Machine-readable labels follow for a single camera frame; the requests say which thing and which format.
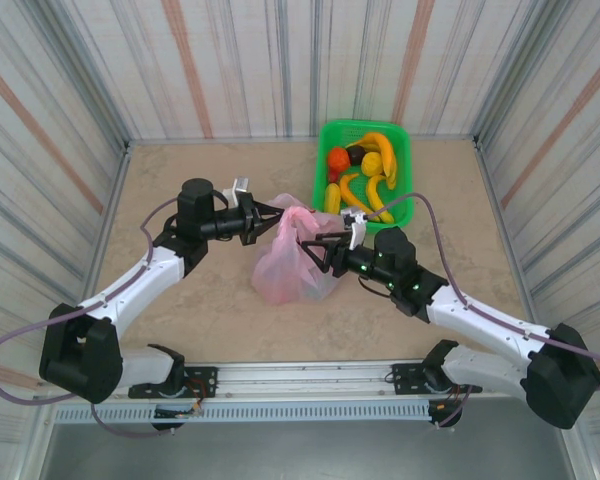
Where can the pink printed plastic bag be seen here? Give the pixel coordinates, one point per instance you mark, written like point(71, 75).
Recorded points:
point(280, 270)

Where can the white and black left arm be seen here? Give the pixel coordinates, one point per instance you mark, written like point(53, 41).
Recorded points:
point(135, 280)

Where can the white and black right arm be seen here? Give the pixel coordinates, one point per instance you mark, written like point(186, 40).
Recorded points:
point(480, 320)

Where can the oval yellow-green fake fruit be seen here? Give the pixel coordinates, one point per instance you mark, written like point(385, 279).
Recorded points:
point(332, 196)

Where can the slim yellow fake banana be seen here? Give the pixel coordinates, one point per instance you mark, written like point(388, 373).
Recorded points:
point(377, 200)

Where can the orange-red round fake fruit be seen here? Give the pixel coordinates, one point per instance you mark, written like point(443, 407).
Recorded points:
point(337, 159)

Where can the round yellow fake fruit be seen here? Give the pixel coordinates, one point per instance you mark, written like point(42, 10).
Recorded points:
point(371, 163)

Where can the dark brown fake fruit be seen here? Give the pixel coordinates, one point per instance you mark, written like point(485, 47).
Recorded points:
point(355, 154)

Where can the large curved yellow banana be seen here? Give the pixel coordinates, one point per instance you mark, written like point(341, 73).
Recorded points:
point(386, 152)

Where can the green plastic basket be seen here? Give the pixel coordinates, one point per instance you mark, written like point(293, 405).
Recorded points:
point(350, 131)

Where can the black clamp foot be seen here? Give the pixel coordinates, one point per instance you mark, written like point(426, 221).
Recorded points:
point(450, 423)
point(167, 427)

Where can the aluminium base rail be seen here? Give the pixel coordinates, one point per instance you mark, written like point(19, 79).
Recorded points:
point(305, 375)

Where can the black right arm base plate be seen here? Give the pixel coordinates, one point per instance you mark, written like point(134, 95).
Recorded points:
point(405, 380)

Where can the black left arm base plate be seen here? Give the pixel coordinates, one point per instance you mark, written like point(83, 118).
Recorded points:
point(205, 380)

